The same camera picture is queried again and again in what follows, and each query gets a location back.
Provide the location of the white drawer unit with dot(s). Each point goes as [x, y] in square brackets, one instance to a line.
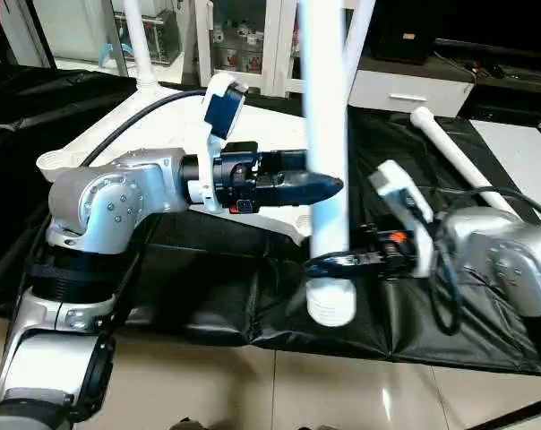
[405, 94]

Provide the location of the grey metal storage rack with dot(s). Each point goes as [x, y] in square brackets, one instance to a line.
[158, 36]

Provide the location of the teal small stool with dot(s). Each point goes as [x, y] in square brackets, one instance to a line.
[112, 58]

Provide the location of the white plastic table top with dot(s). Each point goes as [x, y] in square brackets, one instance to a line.
[154, 130]

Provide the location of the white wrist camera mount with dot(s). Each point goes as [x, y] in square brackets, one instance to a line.
[405, 193]
[224, 112]

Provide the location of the black plastic mat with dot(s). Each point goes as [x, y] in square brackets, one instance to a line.
[208, 296]

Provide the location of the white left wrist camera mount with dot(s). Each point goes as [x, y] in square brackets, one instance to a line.
[224, 112]

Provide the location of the white side board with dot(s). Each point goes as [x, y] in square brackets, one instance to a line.
[521, 148]

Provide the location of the white plastic table leg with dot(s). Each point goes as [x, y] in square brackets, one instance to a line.
[360, 31]
[138, 40]
[329, 107]
[450, 148]

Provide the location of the black metal table leg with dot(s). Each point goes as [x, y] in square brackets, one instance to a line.
[517, 417]

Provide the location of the white glass door cabinet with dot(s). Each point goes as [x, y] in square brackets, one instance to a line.
[239, 45]

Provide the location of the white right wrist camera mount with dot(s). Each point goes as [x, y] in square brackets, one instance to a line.
[405, 193]

